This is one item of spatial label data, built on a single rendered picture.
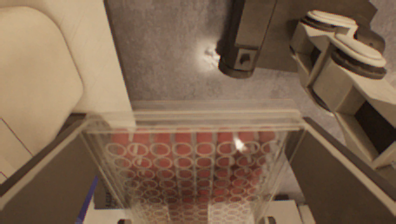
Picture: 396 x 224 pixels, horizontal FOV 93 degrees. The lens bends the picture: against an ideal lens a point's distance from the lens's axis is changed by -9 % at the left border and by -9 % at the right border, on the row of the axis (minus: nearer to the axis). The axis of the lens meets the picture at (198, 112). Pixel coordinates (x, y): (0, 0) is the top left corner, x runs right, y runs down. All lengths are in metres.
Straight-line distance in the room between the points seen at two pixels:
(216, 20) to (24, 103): 0.97
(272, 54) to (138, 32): 0.70
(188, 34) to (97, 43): 0.81
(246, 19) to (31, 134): 0.85
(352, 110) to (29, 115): 0.66
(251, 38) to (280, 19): 0.15
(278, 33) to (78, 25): 0.85
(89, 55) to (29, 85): 0.13
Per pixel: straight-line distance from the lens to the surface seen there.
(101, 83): 0.45
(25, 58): 0.35
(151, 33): 1.19
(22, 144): 0.33
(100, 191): 0.78
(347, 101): 0.60
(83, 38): 0.42
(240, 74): 1.07
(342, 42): 0.68
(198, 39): 1.18
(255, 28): 0.99
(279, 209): 2.50
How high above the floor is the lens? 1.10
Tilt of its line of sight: 49 degrees down
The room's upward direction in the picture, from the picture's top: 179 degrees clockwise
